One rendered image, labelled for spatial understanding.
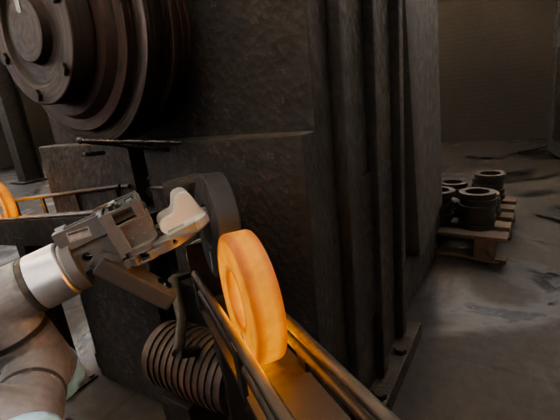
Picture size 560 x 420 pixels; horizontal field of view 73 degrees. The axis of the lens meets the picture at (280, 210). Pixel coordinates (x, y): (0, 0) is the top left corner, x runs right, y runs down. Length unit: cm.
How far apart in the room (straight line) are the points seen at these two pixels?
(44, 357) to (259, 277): 30
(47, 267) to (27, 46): 52
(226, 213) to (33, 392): 28
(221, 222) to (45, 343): 27
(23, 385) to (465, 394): 121
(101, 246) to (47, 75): 48
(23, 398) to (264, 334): 26
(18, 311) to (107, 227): 14
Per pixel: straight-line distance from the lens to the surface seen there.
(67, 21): 83
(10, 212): 157
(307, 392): 42
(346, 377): 34
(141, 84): 82
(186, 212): 54
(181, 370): 75
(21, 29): 95
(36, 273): 55
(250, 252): 40
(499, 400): 144
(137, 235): 53
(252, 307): 38
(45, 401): 51
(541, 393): 151
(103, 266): 54
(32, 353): 58
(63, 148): 131
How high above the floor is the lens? 94
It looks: 16 degrees down
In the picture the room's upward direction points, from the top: 6 degrees counter-clockwise
